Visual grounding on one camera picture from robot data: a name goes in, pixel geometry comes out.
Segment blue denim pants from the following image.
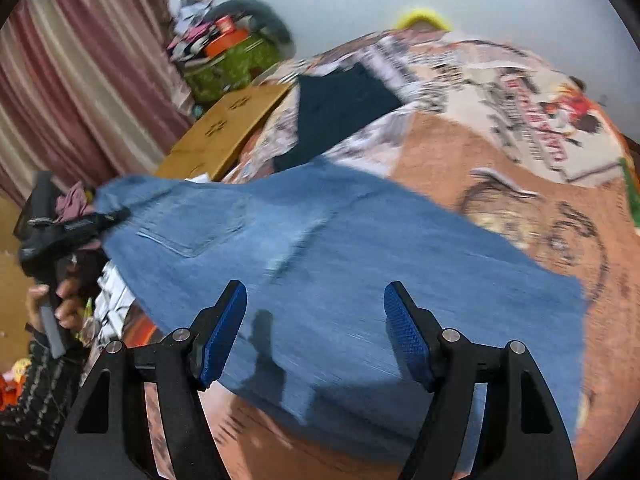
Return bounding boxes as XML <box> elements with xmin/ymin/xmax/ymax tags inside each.
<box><xmin>92</xmin><ymin>157</ymin><xmax>588</xmax><ymax>466</ymax></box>

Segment green storage box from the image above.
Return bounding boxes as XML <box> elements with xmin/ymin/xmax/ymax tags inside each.
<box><xmin>182</xmin><ymin>35</ymin><xmax>281</xmax><ymax>103</ymax></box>

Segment orange and yellow toy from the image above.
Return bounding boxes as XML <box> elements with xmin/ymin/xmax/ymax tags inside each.
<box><xmin>0</xmin><ymin>357</ymin><xmax>32</xmax><ymax>412</ymax></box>

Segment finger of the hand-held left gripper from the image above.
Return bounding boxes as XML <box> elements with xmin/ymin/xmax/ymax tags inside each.
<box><xmin>62</xmin><ymin>206</ymin><xmax>133</xmax><ymax>237</ymax></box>

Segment striped pink curtain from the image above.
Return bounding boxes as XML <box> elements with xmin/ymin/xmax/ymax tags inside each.
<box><xmin>0</xmin><ymin>0</ymin><xmax>196</xmax><ymax>206</ymax></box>

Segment pink cloth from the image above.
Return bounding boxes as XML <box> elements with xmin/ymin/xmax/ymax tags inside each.
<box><xmin>55</xmin><ymin>182</ymin><xmax>97</xmax><ymax>222</ymax></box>

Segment pile of clothes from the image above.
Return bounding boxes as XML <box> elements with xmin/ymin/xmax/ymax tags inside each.
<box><xmin>167</xmin><ymin>0</ymin><xmax>221</xmax><ymax>61</ymax></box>

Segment bed with printed cover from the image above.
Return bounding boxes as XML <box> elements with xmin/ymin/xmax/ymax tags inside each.
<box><xmin>100</xmin><ymin>27</ymin><xmax>640</xmax><ymax>480</ymax></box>

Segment wooden lap tray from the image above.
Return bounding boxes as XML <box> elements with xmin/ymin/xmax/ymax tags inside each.
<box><xmin>155</xmin><ymin>82</ymin><xmax>293</xmax><ymax>181</ymax></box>

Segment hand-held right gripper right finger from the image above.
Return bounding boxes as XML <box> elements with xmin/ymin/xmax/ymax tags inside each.
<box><xmin>384</xmin><ymin>281</ymin><xmax>578</xmax><ymax>480</ymax></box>

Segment person's left hand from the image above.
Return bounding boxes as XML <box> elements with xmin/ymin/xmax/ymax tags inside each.
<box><xmin>25</xmin><ymin>260</ymin><xmax>96</xmax><ymax>335</ymax></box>

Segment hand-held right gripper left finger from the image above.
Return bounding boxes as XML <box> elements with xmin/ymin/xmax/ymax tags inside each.
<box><xmin>48</xmin><ymin>280</ymin><xmax>248</xmax><ymax>480</ymax></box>

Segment white patterned cloth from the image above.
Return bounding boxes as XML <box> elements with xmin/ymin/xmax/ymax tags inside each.
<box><xmin>94</xmin><ymin>259</ymin><xmax>137</xmax><ymax>333</ymax></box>

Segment black folded garment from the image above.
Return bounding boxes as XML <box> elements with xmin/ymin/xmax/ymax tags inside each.
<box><xmin>272</xmin><ymin>65</ymin><xmax>403</xmax><ymax>173</ymax></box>

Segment orange box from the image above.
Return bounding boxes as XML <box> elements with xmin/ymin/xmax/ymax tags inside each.
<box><xmin>205</xmin><ymin>28</ymin><xmax>249</xmax><ymax>59</ymax></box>

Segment grey curved pillow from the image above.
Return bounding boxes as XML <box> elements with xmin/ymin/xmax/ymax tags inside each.
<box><xmin>205</xmin><ymin>0</ymin><xmax>296</xmax><ymax>56</ymax></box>

